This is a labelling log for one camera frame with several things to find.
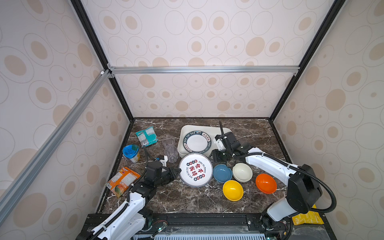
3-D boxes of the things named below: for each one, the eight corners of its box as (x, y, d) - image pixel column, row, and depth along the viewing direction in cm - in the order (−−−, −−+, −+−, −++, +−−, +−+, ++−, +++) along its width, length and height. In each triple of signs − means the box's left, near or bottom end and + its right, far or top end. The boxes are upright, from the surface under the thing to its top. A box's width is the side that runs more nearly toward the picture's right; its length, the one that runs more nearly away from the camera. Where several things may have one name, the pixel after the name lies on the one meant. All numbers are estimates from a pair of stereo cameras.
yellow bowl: (223, 202, 82) (224, 199, 78) (221, 183, 88) (222, 180, 84) (242, 202, 82) (245, 199, 78) (239, 183, 88) (241, 180, 84)
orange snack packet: (107, 187, 87) (104, 184, 84) (128, 166, 95) (126, 164, 92) (119, 198, 83) (117, 196, 80) (140, 176, 91) (138, 174, 88)
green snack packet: (142, 148, 104) (140, 146, 102) (136, 134, 112) (135, 132, 110) (159, 140, 108) (159, 138, 106) (153, 128, 116) (152, 125, 114)
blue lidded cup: (126, 164, 96) (120, 156, 88) (130, 153, 102) (124, 144, 93) (140, 164, 96) (134, 156, 88) (143, 153, 102) (138, 144, 93)
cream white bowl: (232, 183, 88) (234, 179, 83) (230, 167, 95) (232, 162, 90) (250, 183, 88) (254, 179, 83) (247, 167, 95) (250, 162, 90)
